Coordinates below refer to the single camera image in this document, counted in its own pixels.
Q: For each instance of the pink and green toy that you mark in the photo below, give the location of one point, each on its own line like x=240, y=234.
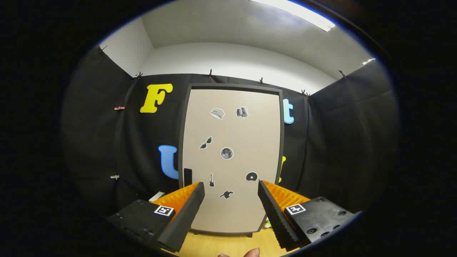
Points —
x=267, y=225

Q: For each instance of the green book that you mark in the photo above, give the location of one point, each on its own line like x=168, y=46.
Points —
x=156, y=197

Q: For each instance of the grey cabinet body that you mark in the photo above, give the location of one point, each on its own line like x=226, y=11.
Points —
x=232, y=86

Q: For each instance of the row of black clamps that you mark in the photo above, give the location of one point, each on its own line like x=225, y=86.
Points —
x=210, y=74

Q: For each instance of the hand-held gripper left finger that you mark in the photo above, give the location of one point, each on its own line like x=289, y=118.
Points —
x=187, y=217

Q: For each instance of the ceiling light panel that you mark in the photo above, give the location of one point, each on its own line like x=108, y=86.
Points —
x=303, y=16

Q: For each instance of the black backdrop cloth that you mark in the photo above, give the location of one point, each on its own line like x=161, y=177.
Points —
x=89, y=125

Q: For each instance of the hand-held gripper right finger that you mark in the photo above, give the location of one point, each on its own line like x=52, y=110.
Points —
x=275, y=217

